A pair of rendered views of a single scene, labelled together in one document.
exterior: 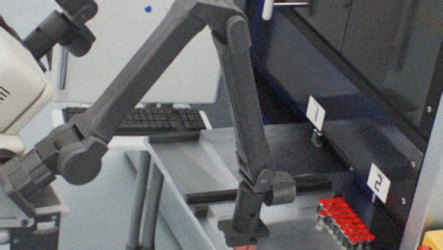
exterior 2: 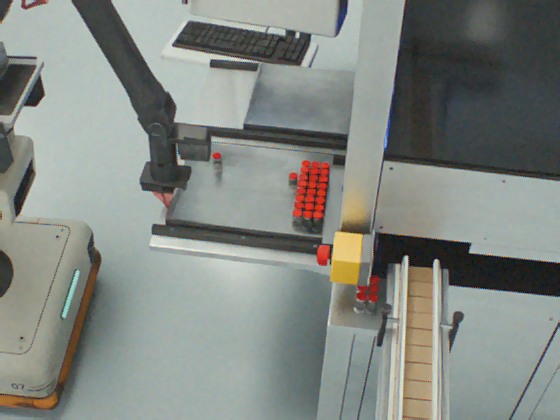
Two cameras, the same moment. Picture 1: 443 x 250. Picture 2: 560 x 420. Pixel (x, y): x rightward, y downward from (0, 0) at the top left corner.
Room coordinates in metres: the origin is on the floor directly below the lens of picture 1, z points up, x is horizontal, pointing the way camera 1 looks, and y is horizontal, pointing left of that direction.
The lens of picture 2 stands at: (1.12, -0.86, 2.10)
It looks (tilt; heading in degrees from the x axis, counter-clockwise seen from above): 46 degrees down; 37
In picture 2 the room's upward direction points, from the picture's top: 1 degrees clockwise
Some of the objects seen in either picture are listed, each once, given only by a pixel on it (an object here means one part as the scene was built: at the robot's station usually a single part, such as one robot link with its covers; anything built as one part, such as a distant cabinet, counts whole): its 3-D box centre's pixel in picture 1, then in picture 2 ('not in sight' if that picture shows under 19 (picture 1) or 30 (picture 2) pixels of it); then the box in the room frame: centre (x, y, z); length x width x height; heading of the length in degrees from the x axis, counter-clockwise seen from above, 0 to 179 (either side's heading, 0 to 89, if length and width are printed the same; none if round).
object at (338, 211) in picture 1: (344, 226); (311, 195); (2.13, -0.21, 0.90); 0.18 x 0.02 x 0.05; 30
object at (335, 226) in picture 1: (336, 227); (301, 194); (2.12, -0.19, 0.90); 0.18 x 0.02 x 0.05; 30
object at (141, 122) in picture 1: (135, 120); (240, 41); (2.60, 0.39, 0.82); 0.40 x 0.14 x 0.02; 112
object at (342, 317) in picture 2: not in sight; (364, 306); (1.97, -0.46, 0.87); 0.14 x 0.13 x 0.02; 120
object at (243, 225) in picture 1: (245, 219); (164, 167); (1.91, 0.02, 1.01); 0.10 x 0.07 x 0.07; 120
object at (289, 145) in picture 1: (277, 155); (317, 103); (2.41, -0.02, 0.90); 0.34 x 0.26 x 0.04; 120
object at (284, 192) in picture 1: (268, 179); (181, 133); (1.94, -0.01, 1.10); 0.11 x 0.09 x 0.12; 124
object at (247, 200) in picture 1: (252, 195); (165, 145); (1.92, 0.02, 1.07); 0.07 x 0.06 x 0.07; 124
